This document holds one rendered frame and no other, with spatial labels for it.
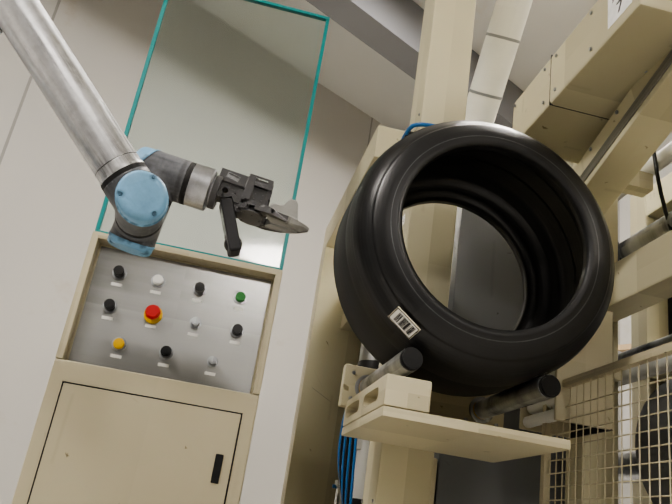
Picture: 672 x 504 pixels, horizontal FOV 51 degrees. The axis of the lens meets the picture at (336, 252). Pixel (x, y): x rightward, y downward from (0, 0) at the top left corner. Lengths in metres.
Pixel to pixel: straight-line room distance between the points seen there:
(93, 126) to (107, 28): 3.25
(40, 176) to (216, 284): 2.12
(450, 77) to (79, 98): 1.12
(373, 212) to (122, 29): 3.38
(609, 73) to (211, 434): 1.33
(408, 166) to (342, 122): 3.99
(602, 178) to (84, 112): 1.21
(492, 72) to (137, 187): 1.61
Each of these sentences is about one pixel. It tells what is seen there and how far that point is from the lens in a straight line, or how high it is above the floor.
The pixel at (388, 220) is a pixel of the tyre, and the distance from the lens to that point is 1.39.
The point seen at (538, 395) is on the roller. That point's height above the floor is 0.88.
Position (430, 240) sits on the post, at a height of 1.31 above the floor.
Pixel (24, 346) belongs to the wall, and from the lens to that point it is 3.87.
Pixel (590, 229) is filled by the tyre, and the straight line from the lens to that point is 1.56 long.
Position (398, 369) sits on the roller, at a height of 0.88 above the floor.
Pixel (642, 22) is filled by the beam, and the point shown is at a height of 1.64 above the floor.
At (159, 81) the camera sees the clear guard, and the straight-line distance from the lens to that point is 2.37.
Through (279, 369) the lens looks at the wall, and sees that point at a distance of 4.60.
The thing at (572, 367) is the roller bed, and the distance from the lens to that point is 1.83.
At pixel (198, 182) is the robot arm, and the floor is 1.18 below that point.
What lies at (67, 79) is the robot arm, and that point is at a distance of 1.38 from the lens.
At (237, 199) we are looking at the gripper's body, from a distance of 1.47.
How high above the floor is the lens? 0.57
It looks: 22 degrees up
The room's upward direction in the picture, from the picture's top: 9 degrees clockwise
